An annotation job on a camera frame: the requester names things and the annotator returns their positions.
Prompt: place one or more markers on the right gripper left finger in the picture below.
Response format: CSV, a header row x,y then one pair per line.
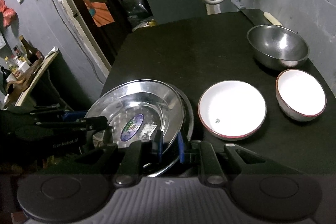
x,y
139,152

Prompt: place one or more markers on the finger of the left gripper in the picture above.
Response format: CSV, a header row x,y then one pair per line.
x,y
49,113
85,124

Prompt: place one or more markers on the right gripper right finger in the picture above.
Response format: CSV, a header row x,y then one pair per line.
x,y
198,159

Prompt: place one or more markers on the steel plate with sticker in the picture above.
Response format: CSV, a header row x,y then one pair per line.
x,y
137,110

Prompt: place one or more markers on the white ceramic bowl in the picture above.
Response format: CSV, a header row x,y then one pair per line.
x,y
232,110
300,96

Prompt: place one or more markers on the deep steel bowl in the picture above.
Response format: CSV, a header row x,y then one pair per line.
x,y
277,47

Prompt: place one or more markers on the wooden side counter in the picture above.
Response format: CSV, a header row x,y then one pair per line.
x,y
26,94

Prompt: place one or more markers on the wooden cutting board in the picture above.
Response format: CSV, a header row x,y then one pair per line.
x,y
16,88

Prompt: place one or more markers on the white soap bottle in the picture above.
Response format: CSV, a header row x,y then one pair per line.
x,y
23,66

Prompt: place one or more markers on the yellow oil bottle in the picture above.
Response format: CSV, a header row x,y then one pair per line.
x,y
12,67

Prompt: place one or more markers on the dark glass bottle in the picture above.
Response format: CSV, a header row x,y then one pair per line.
x,y
33,54

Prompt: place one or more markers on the red plastic bag on wall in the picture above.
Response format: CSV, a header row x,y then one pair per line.
x,y
9,14

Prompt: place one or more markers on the cleaver with cream handle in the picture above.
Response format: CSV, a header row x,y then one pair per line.
x,y
257,16

